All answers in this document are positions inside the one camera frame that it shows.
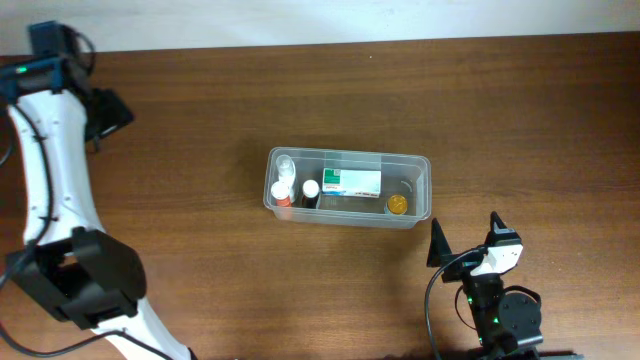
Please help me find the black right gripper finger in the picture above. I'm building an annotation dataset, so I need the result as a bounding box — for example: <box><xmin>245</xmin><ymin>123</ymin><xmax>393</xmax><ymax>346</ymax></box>
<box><xmin>426</xmin><ymin>218</ymin><xmax>453</xmax><ymax>267</ymax></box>
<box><xmin>489</xmin><ymin>211</ymin><xmax>515</xmax><ymax>240</ymax></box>

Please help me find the small jar with gold lid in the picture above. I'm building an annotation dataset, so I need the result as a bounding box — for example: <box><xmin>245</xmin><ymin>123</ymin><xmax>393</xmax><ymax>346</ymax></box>
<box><xmin>384</xmin><ymin>194</ymin><xmax>408</xmax><ymax>215</ymax></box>

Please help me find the white medicine box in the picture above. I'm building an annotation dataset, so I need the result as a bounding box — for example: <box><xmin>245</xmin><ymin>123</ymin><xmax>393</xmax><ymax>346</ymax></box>
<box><xmin>322</xmin><ymin>168</ymin><xmax>382</xmax><ymax>198</ymax></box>

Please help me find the dark bottle with white cap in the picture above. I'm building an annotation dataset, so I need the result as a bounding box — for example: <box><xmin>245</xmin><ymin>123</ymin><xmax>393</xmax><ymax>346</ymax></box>
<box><xmin>301</xmin><ymin>179</ymin><xmax>320</xmax><ymax>209</ymax></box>

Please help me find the orange effervescent tablet tube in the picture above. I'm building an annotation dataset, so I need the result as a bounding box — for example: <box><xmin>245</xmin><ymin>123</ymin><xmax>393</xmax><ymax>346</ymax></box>
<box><xmin>270</xmin><ymin>181</ymin><xmax>292</xmax><ymax>207</ymax></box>

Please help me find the white bottle with clear cap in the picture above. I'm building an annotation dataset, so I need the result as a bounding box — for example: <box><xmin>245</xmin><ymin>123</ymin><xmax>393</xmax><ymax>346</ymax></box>
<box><xmin>276</xmin><ymin>155</ymin><xmax>298</xmax><ymax>203</ymax></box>

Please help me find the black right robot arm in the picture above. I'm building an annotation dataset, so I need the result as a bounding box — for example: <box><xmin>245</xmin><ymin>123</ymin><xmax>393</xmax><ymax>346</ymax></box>
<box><xmin>424</xmin><ymin>212</ymin><xmax>543</xmax><ymax>359</ymax></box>

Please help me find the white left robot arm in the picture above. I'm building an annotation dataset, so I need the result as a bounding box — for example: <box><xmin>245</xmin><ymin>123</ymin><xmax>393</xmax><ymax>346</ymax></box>
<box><xmin>1</xmin><ymin>21</ymin><xmax>193</xmax><ymax>359</ymax></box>

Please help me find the clear plastic container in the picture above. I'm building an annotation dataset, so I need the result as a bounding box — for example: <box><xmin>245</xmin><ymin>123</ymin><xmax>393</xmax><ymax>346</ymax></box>
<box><xmin>263</xmin><ymin>147</ymin><xmax>432</xmax><ymax>229</ymax></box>

